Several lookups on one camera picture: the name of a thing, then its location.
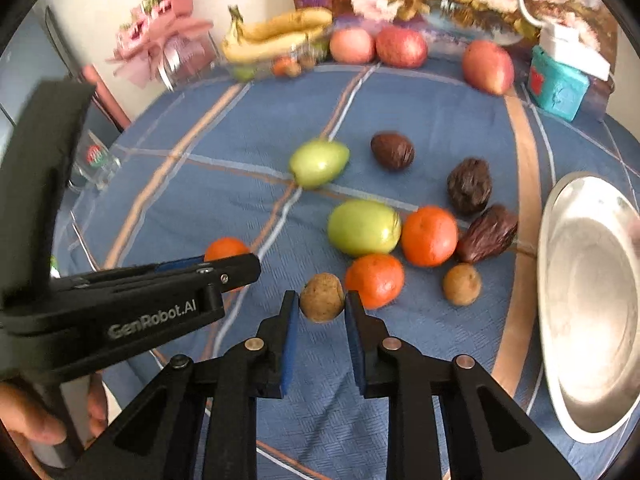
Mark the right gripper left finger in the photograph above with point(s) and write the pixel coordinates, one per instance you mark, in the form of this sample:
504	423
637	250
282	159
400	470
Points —
198	419

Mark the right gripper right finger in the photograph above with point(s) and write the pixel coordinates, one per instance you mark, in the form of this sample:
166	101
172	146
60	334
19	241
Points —
457	403

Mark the small brown kiwi fruit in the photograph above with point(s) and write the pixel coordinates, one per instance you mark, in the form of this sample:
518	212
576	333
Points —
322	298

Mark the orange tangerine with stem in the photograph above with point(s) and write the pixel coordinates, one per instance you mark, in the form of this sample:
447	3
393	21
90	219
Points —
378	279

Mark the person's left hand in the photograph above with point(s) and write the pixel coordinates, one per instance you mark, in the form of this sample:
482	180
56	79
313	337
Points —
28	421

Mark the large green mango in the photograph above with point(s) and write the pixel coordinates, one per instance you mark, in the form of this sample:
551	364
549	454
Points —
362	227

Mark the glass cup with logo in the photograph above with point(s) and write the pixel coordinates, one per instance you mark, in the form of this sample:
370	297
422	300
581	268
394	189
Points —
94	163

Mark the silver metal plate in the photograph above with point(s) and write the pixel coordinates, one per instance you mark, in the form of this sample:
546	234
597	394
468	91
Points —
588	305

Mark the wrinkled dark date lower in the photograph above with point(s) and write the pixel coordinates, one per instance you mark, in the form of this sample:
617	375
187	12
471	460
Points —
489	235

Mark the wrinkled dark date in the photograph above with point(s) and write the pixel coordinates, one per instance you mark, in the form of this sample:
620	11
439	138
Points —
469	186
489	235

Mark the round dark brown fruit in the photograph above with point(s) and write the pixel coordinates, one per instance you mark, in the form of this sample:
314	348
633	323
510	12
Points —
392	150

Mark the blue plaid tablecloth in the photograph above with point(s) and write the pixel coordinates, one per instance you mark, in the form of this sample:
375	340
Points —
211	161

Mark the clear plastic fruit tray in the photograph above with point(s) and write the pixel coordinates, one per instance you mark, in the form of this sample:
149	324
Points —
300	60

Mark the pink flower bouquet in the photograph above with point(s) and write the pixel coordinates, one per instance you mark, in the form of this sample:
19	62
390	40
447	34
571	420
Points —
140	42

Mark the yellow banana bunch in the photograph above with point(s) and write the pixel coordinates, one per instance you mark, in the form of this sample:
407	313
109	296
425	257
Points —
247	43

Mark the wrinkled dark date upper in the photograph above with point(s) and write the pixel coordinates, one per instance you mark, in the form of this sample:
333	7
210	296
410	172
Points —
469	186

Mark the pale pink apple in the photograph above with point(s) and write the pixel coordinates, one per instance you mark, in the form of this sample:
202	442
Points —
352	46

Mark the red apple middle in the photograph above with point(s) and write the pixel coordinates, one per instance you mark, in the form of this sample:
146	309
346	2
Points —
401	47

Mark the red apple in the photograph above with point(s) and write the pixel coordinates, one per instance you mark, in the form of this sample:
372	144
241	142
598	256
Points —
488	67
401	47

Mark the red apple right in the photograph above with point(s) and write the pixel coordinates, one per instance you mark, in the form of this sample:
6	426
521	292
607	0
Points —
488	67

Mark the teal plastic box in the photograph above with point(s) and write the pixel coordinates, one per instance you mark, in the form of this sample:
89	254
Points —
555	87

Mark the white power adapter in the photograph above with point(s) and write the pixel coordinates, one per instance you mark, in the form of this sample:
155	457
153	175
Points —
563	45

